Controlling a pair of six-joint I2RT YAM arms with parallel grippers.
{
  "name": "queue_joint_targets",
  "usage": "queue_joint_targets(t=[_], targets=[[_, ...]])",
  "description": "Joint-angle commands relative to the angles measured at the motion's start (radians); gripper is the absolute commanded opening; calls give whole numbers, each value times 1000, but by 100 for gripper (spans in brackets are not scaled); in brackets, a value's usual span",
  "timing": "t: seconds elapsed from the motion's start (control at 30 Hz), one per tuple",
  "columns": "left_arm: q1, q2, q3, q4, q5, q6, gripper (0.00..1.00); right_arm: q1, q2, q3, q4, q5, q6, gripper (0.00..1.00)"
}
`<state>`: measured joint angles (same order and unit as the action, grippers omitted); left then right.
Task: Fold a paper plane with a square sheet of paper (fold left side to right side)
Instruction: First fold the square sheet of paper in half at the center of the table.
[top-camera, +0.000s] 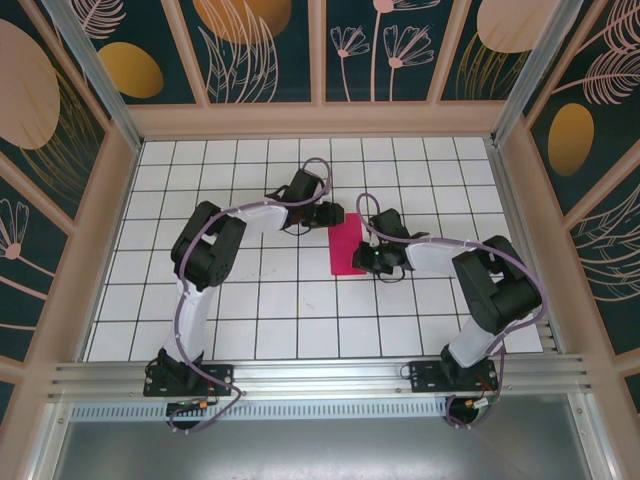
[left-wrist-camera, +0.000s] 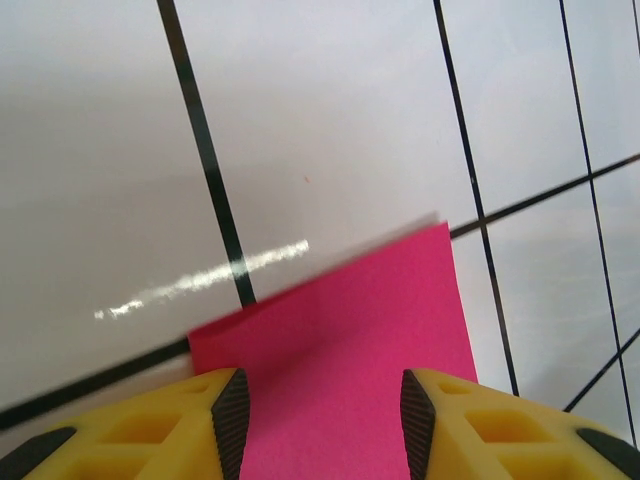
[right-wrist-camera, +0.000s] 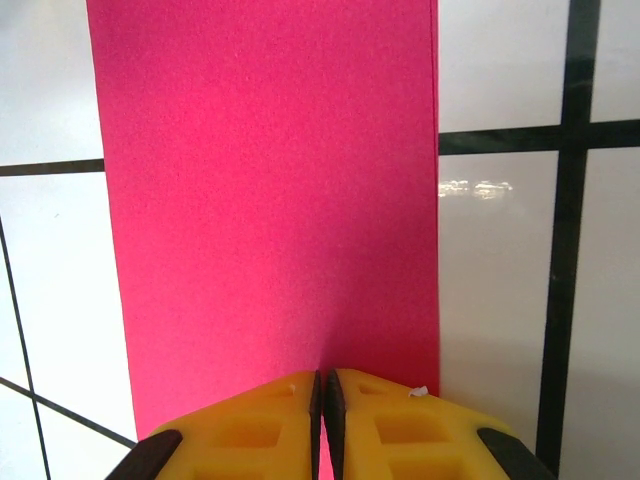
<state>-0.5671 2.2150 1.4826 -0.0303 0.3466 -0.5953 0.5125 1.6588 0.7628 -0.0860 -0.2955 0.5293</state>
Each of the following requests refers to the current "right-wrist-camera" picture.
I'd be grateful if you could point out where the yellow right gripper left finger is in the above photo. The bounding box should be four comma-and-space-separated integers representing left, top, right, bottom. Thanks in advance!
104, 369, 324, 480

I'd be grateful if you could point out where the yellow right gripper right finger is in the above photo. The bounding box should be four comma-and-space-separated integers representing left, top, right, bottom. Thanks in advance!
324, 368, 559, 480

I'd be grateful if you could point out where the pink paper sheet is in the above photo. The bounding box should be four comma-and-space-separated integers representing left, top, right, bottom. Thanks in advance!
85, 0, 441, 480

